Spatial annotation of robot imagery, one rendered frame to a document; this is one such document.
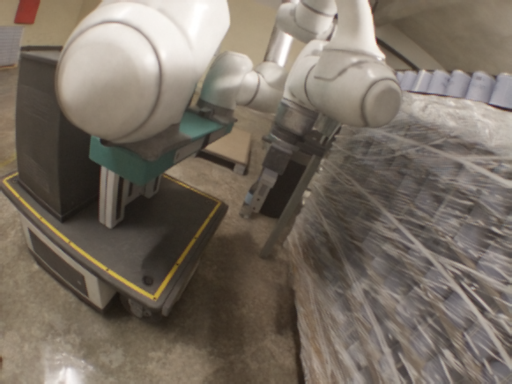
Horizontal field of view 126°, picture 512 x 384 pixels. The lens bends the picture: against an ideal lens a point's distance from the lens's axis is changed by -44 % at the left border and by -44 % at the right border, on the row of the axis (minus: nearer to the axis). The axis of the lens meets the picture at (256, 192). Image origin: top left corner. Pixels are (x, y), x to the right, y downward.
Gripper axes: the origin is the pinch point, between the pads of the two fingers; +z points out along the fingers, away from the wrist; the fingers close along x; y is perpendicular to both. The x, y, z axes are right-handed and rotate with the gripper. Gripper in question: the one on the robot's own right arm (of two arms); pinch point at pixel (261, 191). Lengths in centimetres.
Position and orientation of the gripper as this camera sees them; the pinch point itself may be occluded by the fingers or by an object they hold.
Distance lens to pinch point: 58.0
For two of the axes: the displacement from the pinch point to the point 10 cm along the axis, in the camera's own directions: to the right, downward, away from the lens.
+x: -1.7, 3.9, -9.1
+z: -3.8, 8.2, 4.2
